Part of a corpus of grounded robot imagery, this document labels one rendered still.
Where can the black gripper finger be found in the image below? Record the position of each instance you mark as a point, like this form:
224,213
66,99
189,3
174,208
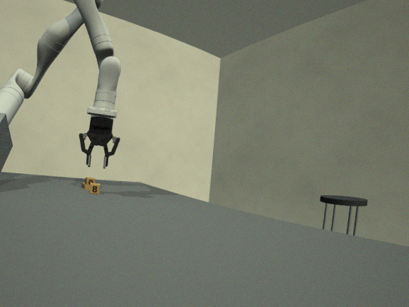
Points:
87,152
107,154

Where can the tan rectangular tray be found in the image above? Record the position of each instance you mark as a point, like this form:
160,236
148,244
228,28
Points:
86,187

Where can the tan cube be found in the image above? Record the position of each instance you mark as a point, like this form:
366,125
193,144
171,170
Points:
89,180
95,188

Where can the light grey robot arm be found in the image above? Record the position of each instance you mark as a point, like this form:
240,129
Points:
51,44

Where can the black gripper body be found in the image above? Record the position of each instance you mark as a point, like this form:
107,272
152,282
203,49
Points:
100,126

